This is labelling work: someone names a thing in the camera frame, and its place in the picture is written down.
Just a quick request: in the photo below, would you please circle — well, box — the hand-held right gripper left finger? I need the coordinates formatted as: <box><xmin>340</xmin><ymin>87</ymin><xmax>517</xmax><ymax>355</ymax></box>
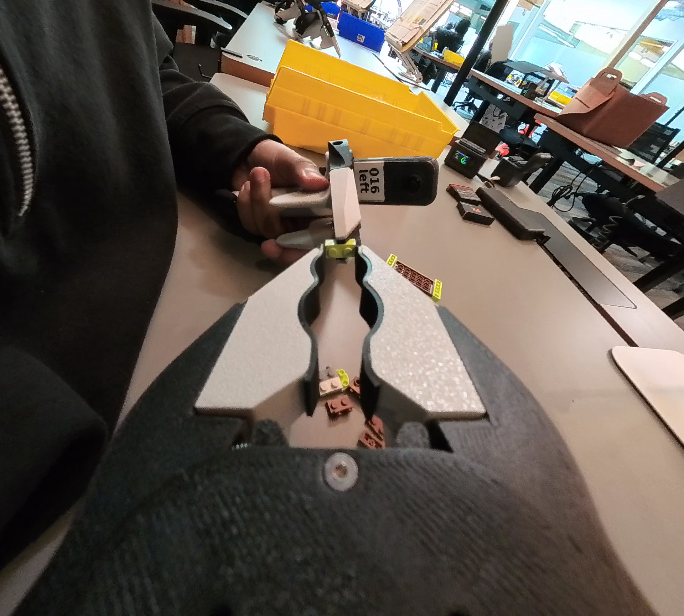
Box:
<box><xmin>194</xmin><ymin>251</ymin><xmax>328</xmax><ymax>430</ymax></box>

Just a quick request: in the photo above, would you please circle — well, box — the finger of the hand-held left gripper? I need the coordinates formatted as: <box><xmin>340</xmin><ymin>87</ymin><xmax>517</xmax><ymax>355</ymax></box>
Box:
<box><xmin>328</xmin><ymin>166</ymin><xmax>364</xmax><ymax>244</ymax></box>

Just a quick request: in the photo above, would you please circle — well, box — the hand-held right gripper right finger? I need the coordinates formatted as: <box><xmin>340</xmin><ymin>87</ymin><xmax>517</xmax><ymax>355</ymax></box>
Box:
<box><xmin>356</xmin><ymin>246</ymin><xmax>489</xmax><ymax>435</ymax></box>

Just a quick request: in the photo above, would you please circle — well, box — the lime and brown brick assembly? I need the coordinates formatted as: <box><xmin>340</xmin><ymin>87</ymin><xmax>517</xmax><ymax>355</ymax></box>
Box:
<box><xmin>387</xmin><ymin>254</ymin><xmax>444</xmax><ymax>302</ymax></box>

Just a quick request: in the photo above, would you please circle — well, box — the pile of toy bricks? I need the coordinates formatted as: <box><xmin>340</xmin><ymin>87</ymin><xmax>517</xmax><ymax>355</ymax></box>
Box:
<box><xmin>318</xmin><ymin>366</ymin><xmax>387</xmax><ymax>450</ymax></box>

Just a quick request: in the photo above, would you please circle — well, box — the person's left forearm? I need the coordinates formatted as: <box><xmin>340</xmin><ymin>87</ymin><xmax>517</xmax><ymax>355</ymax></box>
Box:
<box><xmin>159</xmin><ymin>55</ymin><xmax>284</xmax><ymax>248</ymax></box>

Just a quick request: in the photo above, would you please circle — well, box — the person's left hand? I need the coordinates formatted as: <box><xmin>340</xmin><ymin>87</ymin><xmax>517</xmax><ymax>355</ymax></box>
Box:
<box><xmin>231</xmin><ymin>139</ymin><xmax>329</xmax><ymax>268</ymax></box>

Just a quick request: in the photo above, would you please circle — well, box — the black charging case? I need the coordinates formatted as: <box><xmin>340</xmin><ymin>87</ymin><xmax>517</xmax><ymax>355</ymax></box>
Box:
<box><xmin>448</xmin><ymin>123</ymin><xmax>502</xmax><ymax>180</ymax></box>

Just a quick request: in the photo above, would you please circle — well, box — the yellow plastic bin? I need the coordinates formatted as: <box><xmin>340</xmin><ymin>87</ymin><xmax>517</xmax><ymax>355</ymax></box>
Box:
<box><xmin>262</xmin><ymin>39</ymin><xmax>460</xmax><ymax>160</ymax></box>

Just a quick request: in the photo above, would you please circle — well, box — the flat black power bank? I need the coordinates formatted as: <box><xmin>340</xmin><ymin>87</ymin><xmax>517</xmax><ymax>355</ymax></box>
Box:
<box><xmin>475</xmin><ymin>185</ymin><xmax>547</xmax><ymax>241</ymax></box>

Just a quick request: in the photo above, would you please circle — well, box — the blue plastic bin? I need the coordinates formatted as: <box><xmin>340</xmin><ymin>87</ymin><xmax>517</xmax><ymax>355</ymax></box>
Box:
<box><xmin>337</xmin><ymin>11</ymin><xmax>387</xmax><ymax>53</ymax></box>

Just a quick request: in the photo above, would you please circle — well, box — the black metal pole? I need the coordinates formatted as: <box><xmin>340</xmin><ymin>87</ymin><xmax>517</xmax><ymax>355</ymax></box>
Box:
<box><xmin>442</xmin><ymin>0</ymin><xmax>547</xmax><ymax>106</ymax></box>

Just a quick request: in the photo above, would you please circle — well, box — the wooden desk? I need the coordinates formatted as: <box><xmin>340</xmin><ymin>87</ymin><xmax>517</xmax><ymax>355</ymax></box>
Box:
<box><xmin>534</xmin><ymin>111</ymin><xmax>684</xmax><ymax>195</ymax></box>

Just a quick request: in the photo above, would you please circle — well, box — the black office chair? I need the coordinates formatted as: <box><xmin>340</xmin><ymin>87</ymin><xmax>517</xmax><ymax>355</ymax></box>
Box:
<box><xmin>569</xmin><ymin>194</ymin><xmax>684</xmax><ymax>261</ymax></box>
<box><xmin>151</xmin><ymin>0</ymin><xmax>249</xmax><ymax>82</ymax></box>

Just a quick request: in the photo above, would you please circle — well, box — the white lamp base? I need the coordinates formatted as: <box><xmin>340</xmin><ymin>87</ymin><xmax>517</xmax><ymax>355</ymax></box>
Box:
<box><xmin>611</xmin><ymin>345</ymin><xmax>684</xmax><ymax>447</ymax></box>

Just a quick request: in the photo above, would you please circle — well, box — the black desk cable cover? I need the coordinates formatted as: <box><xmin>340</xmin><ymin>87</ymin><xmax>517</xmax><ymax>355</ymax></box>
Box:
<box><xmin>541</xmin><ymin>231</ymin><xmax>638</xmax><ymax>310</ymax></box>

